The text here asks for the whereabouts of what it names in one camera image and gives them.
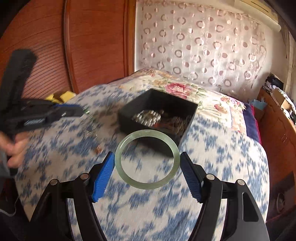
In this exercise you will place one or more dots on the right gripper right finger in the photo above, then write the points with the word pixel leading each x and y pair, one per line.
pixel 243 220

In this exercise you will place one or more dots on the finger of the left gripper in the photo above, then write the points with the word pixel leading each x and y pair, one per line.
pixel 68 106
pixel 60 113

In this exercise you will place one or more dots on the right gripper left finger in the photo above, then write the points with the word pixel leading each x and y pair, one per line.
pixel 51 220

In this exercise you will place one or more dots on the green jade bangle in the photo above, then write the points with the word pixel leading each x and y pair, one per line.
pixel 144 168

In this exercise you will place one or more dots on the black square jewelry box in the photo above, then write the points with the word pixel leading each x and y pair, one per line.
pixel 160 111

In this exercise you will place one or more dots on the person's left hand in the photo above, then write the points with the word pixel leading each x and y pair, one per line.
pixel 16 149

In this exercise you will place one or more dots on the yellow plush toy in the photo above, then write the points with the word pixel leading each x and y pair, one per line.
pixel 60 97

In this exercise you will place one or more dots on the navy blue bed sheet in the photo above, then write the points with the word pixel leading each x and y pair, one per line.
pixel 252 129

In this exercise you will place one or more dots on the wooden side cabinet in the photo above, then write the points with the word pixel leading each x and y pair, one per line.
pixel 277 134

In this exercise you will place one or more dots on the blue plastic bag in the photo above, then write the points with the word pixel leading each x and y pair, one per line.
pixel 258 104

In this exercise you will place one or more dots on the pink floral quilt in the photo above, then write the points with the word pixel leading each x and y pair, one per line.
pixel 213 105

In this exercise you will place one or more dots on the cardboard box on cabinet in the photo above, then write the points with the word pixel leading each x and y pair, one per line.
pixel 282 99

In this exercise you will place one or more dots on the pink circle sheer curtain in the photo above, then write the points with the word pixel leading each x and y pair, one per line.
pixel 199 43

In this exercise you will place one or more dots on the beige patterned window curtain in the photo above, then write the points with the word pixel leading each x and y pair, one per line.
pixel 290 55

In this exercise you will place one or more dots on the white wall air conditioner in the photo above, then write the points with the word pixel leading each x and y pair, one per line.
pixel 260 12

